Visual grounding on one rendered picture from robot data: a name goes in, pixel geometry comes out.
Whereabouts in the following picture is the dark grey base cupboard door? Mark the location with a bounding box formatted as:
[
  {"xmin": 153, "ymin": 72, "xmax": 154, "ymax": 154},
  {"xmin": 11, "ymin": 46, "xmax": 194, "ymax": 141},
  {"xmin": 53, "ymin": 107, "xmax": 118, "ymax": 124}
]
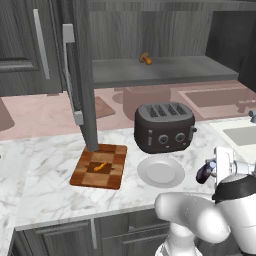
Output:
[{"xmin": 32, "ymin": 219, "xmax": 97, "ymax": 256}]

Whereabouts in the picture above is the grey base cupboard handle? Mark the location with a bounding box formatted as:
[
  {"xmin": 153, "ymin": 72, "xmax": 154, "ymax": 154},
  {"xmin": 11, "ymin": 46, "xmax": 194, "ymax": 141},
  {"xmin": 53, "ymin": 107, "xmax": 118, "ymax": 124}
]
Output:
[{"xmin": 90, "ymin": 218, "xmax": 99, "ymax": 251}]

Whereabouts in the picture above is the white round plate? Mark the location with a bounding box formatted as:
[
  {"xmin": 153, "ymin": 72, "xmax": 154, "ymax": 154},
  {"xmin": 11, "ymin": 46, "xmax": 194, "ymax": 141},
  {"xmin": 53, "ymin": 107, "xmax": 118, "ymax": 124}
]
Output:
[{"xmin": 136, "ymin": 155, "xmax": 186, "ymax": 189}]

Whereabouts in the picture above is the dark grey open wall cabinet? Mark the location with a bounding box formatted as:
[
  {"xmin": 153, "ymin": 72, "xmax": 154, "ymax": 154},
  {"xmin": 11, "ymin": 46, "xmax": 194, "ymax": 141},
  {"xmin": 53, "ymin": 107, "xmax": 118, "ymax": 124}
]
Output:
[{"xmin": 87, "ymin": 0, "xmax": 256, "ymax": 90}]

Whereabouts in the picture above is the grey drawer handle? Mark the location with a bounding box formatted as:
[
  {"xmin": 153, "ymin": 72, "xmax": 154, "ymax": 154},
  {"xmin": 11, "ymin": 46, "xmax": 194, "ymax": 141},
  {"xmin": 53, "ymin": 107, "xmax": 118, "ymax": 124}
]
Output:
[{"xmin": 127, "ymin": 223, "xmax": 171, "ymax": 235}]

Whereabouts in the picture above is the dark grey closed cabinet door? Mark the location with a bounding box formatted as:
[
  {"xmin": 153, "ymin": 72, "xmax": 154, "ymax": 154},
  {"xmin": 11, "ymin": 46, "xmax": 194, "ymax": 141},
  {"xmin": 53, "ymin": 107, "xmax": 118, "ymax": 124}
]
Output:
[{"xmin": 0, "ymin": 0, "xmax": 65, "ymax": 98}]

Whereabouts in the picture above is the checkered wooden cutting board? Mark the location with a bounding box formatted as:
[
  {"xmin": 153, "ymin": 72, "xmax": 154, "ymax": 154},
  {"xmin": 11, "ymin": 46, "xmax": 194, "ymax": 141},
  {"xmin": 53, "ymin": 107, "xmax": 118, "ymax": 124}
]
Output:
[{"xmin": 69, "ymin": 143, "xmax": 128, "ymax": 191}]

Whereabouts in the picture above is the dark grey four-slot toaster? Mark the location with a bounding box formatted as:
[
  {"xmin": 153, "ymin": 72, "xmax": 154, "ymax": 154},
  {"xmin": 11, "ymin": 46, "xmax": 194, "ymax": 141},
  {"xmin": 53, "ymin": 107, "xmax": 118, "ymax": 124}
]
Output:
[{"xmin": 133, "ymin": 101, "xmax": 198, "ymax": 155}]

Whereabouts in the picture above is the grey tap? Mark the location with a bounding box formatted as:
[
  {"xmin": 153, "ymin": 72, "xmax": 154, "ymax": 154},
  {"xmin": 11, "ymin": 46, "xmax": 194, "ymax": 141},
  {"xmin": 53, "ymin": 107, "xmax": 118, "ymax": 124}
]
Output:
[{"xmin": 247, "ymin": 109, "xmax": 256, "ymax": 125}]

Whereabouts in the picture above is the dark grey open cabinet door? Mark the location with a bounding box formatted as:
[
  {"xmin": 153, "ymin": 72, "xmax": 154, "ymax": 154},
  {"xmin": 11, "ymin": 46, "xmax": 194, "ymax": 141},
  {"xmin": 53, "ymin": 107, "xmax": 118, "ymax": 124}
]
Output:
[
  {"xmin": 59, "ymin": 0, "xmax": 100, "ymax": 153},
  {"xmin": 204, "ymin": 10, "xmax": 256, "ymax": 92}
]

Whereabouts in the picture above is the white sink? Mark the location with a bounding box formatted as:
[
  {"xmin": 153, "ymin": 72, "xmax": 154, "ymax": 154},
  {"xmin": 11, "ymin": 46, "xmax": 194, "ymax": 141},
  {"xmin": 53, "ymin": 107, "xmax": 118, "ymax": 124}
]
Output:
[{"xmin": 208, "ymin": 117, "xmax": 256, "ymax": 164}]

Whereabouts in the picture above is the dark grey base drawer front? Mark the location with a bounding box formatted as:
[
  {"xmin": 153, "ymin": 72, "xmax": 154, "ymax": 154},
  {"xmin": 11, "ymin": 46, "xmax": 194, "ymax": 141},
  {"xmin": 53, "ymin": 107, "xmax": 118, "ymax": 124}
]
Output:
[{"xmin": 96, "ymin": 210, "xmax": 172, "ymax": 256}]

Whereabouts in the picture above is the orange shrimp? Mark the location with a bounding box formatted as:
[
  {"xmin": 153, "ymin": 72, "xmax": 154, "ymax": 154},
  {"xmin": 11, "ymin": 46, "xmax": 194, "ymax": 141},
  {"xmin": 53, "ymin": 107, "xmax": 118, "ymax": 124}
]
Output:
[{"xmin": 93, "ymin": 161, "xmax": 109, "ymax": 172}]

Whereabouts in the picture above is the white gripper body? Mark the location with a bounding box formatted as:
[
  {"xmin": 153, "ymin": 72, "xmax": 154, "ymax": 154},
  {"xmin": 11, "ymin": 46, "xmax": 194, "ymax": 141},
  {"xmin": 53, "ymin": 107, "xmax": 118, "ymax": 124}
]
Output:
[{"xmin": 213, "ymin": 146, "xmax": 239, "ymax": 188}]

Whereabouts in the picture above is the grey cabinet door handle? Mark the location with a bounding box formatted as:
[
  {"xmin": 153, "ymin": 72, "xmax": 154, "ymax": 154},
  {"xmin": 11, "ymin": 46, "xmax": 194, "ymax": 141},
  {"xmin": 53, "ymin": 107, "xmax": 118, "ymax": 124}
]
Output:
[
  {"xmin": 32, "ymin": 8, "xmax": 51, "ymax": 81},
  {"xmin": 62, "ymin": 23, "xmax": 85, "ymax": 127}
]

